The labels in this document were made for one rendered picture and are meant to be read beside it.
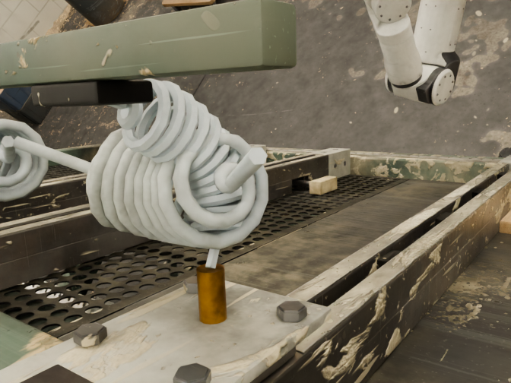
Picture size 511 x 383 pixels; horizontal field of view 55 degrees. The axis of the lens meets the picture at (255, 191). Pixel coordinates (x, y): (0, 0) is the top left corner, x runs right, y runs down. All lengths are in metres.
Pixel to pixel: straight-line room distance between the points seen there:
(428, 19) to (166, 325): 0.96
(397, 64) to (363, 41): 2.01
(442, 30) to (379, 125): 1.52
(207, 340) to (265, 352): 0.03
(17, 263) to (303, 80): 2.53
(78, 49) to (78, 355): 0.15
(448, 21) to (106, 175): 0.94
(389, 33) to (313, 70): 2.07
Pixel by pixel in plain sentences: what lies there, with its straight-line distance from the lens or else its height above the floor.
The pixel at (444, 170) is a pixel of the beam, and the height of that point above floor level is 0.90.
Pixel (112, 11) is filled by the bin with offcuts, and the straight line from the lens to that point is 5.10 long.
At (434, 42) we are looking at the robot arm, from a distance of 1.14.
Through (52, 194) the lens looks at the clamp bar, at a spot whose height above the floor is 1.48.
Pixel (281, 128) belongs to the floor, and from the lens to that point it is 2.89.
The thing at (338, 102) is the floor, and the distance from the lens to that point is 2.82.
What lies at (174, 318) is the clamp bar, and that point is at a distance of 0.29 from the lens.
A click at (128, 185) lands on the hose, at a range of 0.28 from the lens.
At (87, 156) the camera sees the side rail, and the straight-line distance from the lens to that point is 2.01.
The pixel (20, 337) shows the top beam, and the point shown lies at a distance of 0.32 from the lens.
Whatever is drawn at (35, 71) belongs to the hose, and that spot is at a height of 1.91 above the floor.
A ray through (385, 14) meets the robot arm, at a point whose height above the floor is 1.39.
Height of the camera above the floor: 1.99
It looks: 47 degrees down
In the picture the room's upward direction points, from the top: 46 degrees counter-clockwise
